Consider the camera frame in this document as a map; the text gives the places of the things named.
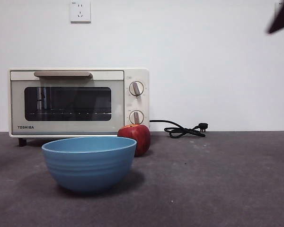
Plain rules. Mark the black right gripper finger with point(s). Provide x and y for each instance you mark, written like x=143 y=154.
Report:
x=282 y=19

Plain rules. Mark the red apple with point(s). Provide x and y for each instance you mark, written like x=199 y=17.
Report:
x=142 y=139

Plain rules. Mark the blue bowl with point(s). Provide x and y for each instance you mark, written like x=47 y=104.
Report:
x=90 y=165

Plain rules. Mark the beige oven knob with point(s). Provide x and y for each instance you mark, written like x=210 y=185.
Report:
x=135 y=117
x=135 y=89

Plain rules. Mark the cream Toshiba toaster oven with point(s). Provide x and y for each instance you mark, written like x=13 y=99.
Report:
x=137 y=104

